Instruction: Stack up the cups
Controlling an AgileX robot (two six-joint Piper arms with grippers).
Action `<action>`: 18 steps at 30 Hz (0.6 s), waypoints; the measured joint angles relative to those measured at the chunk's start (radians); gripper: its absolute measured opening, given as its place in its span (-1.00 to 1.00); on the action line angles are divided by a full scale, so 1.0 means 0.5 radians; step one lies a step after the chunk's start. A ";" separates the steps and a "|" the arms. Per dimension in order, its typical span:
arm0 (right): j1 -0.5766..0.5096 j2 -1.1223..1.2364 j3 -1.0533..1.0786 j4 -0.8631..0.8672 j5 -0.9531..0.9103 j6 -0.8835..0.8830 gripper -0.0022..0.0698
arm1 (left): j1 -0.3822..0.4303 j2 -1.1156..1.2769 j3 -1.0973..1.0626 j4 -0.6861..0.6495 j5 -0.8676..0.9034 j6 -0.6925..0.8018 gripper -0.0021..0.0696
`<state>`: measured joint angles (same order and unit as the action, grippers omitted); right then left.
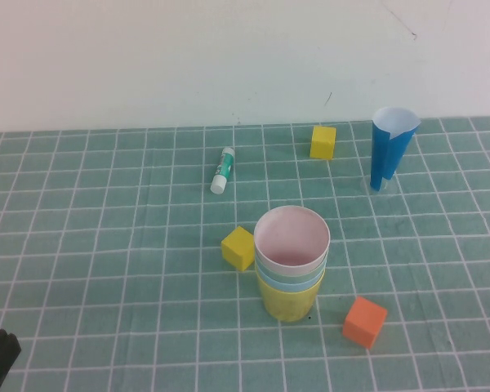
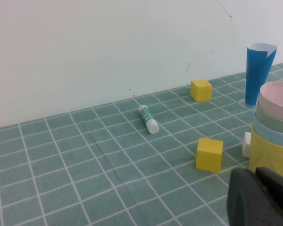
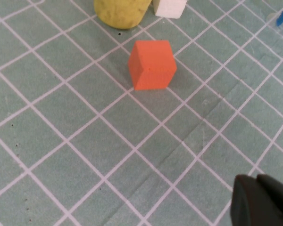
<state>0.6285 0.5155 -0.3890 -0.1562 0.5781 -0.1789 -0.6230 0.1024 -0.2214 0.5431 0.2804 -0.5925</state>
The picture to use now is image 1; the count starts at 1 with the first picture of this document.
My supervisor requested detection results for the yellow plastic cup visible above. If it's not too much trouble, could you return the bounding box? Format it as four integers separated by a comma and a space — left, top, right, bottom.
256, 271, 326, 325

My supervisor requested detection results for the light blue plastic cup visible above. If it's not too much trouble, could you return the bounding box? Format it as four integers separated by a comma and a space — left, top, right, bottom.
256, 272, 326, 293

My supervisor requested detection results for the green white glue stick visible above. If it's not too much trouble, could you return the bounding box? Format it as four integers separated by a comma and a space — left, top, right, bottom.
210, 146, 236, 194

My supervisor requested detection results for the yellow foam cube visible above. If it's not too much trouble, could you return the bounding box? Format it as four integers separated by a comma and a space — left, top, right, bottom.
309, 125, 337, 160
220, 226, 256, 271

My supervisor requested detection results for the pink plastic cup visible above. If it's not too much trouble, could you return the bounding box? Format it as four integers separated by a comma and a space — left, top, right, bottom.
252, 206, 332, 278

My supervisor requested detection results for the blue paper cone cup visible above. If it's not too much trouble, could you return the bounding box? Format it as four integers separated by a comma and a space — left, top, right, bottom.
370, 106, 421, 192

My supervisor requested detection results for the green checked tablecloth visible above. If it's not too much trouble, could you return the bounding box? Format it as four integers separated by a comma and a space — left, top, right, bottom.
0, 116, 490, 392

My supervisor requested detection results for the orange foam cube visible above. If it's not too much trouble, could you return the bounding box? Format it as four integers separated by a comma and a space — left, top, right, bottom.
342, 296, 389, 350

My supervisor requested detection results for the green plastic cup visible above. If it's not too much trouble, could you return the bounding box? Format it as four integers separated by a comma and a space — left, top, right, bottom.
254, 261, 327, 286

